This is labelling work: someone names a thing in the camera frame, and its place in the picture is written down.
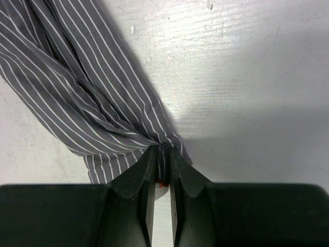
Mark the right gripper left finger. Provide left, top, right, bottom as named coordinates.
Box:
left=1, top=147, right=157, bottom=246

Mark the striped grey underwear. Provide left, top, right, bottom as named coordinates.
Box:
left=1, top=1, right=186, bottom=199

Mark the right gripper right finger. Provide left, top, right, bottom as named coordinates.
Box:
left=168, top=149, right=328, bottom=246

